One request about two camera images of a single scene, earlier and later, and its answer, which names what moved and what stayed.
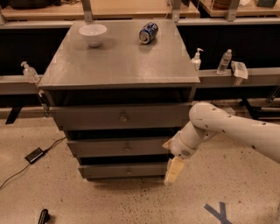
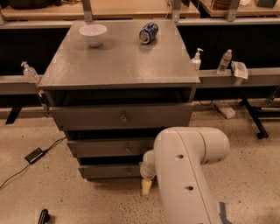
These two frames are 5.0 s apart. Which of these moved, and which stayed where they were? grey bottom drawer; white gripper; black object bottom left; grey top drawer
Moved: white gripper
Stayed: black object bottom left; grey top drawer; grey bottom drawer
